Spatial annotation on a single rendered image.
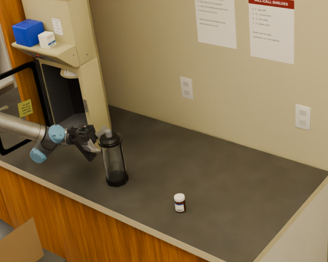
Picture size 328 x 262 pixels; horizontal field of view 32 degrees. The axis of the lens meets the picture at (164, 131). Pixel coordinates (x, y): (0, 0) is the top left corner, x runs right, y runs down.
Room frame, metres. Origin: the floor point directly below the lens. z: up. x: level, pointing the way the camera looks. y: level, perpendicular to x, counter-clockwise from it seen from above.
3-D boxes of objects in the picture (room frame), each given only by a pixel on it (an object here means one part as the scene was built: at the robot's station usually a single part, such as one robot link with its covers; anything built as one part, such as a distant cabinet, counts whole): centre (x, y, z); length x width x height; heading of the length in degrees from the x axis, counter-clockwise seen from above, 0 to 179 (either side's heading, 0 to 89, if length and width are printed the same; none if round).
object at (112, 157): (2.17, 0.24, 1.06); 0.11 x 0.11 x 0.21
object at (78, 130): (2.24, 0.37, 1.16); 0.12 x 0.08 x 0.09; 62
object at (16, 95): (2.53, 0.69, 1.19); 0.30 x 0.01 x 0.40; 132
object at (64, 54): (2.50, 0.50, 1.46); 0.32 x 0.12 x 0.10; 48
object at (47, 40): (2.48, 0.47, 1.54); 0.05 x 0.05 x 0.06; 55
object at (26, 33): (2.56, 0.56, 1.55); 0.10 x 0.10 x 0.09; 48
